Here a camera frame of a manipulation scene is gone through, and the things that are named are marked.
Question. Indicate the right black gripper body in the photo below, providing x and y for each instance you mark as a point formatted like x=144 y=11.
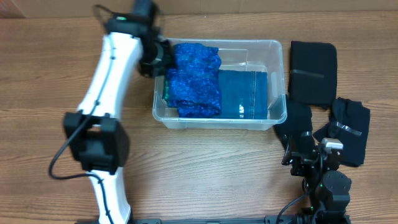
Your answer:
x=305 y=156

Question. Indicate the black folded garment middle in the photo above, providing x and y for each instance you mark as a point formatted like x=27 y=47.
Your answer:
x=297 y=126

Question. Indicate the black folded garment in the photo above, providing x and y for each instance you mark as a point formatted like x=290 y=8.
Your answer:
x=313 y=73
x=349 y=123
x=297 y=126

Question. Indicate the black folded garment right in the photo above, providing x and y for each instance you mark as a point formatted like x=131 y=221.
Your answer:
x=349 y=123

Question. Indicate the blue sequin garment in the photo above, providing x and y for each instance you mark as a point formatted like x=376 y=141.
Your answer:
x=192 y=87

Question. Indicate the black folded garment top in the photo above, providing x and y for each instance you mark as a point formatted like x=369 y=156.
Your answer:
x=313 y=73

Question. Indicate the blue denim jeans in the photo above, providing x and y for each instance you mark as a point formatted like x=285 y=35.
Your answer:
x=243 y=94

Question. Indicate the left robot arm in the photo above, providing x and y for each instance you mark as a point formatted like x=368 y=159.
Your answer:
x=94 y=132

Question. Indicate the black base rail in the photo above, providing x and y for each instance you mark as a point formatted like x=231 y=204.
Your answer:
x=269 y=219

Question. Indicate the clear plastic storage bin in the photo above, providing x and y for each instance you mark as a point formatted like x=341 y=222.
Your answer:
x=238 y=55

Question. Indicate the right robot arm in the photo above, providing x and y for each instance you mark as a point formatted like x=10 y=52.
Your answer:
x=323 y=184

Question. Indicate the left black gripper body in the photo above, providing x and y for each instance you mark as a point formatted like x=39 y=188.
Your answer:
x=157 y=60

